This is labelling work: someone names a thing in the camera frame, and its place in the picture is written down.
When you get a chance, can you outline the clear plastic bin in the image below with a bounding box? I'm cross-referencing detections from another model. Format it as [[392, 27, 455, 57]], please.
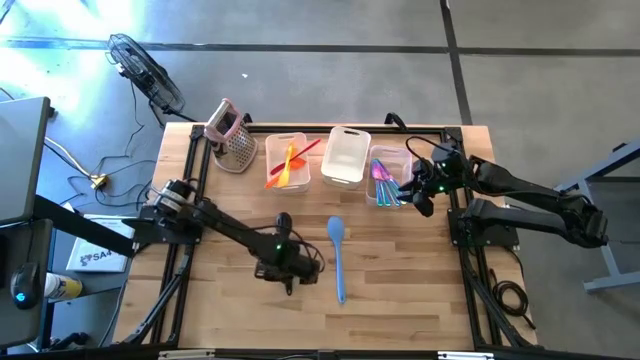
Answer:
[[364, 144, 414, 208]]

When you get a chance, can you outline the metal box grater pink handle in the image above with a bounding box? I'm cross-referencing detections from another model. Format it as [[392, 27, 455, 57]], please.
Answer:
[[203, 98, 259, 175]]

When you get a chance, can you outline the silver bracket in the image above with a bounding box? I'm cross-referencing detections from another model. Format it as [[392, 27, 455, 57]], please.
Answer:
[[437, 351, 496, 360], [158, 349, 216, 360]]

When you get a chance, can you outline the slim yellow silicone spatula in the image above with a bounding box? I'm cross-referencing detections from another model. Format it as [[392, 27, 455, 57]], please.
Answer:
[[282, 143, 298, 188]]

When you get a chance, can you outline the red silicone spatula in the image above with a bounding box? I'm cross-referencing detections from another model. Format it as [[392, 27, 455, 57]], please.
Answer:
[[269, 138, 323, 176]]

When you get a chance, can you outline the black desk beam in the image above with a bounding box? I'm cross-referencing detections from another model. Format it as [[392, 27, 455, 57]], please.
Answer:
[[33, 194, 137, 259]]

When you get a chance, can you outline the white plastic bin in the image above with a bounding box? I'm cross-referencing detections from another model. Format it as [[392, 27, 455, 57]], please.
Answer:
[[264, 132, 312, 195], [320, 125, 372, 190]]

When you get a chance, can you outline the blue silicone spoon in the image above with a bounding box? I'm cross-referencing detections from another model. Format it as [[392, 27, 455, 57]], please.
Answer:
[[326, 215, 348, 305]]

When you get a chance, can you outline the black floor fan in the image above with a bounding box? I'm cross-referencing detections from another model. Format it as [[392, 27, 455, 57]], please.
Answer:
[[106, 33, 187, 116]]

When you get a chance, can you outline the black desk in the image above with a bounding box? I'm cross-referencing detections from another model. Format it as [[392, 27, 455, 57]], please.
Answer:
[[0, 218, 54, 346]]

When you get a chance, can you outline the black computer mouse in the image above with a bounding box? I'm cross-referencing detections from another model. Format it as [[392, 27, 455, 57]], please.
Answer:
[[10, 262, 42, 310]]

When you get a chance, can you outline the grey flat monitor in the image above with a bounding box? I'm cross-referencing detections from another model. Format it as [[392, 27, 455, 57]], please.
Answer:
[[0, 96, 52, 225]]

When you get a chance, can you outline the white floor cable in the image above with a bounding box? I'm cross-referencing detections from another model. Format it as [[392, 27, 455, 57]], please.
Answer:
[[43, 135, 99, 181]]

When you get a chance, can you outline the grey metal table frame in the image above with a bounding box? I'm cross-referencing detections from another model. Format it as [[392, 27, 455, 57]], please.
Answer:
[[552, 139, 640, 294]]

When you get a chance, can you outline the black floor cable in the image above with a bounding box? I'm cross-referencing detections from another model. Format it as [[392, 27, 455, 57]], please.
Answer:
[[64, 81, 201, 209]]

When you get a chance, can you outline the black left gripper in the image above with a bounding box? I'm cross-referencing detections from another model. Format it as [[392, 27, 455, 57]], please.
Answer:
[[254, 242, 325, 286]]

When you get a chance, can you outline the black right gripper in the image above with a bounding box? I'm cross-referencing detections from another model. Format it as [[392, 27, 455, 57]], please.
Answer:
[[398, 143, 469, 216]]

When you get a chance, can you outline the black aluminium table frame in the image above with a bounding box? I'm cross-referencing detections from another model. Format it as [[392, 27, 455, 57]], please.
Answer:
[[117, 122, 539, 351]]

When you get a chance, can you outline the white cardboard box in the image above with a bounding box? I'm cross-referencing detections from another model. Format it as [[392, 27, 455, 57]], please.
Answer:
[[66, 214, 136, 274]]

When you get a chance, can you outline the black slotted spoon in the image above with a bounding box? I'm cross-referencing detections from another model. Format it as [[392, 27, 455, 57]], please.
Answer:
[[276, 211, 296, 297]]

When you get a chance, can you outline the coiled black cable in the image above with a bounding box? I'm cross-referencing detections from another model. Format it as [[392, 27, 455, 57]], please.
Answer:
[[491, 268, 537, 330]]

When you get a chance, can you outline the yellow white can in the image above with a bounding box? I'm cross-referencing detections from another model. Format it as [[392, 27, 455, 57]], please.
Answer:
[[43, 272, 84, 302]]

